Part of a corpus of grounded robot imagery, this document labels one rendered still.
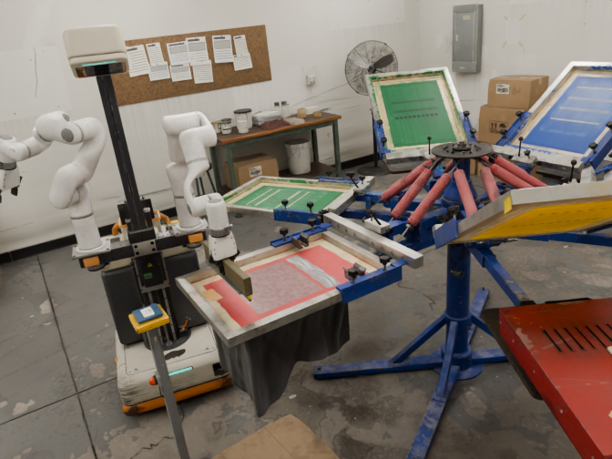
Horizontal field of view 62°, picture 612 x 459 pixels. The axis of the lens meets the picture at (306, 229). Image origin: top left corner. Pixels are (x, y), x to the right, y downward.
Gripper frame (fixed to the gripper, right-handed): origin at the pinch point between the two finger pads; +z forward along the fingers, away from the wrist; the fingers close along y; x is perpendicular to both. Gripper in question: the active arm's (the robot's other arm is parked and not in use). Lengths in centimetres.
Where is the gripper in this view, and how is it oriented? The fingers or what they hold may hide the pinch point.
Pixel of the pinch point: (226, 268)
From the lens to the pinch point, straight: 204.1
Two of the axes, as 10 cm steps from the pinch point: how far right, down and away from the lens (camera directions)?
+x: 5.2, 3.0, -8.0
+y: -8.5, 2.8, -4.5
